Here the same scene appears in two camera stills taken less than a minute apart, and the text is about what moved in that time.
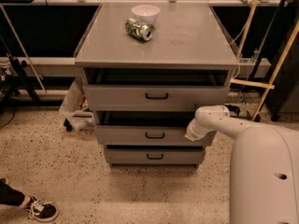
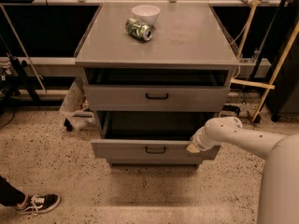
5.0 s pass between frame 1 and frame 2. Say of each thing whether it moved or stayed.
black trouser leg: stayed
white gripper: moved
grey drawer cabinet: stayed
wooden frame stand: stayed
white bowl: stayed
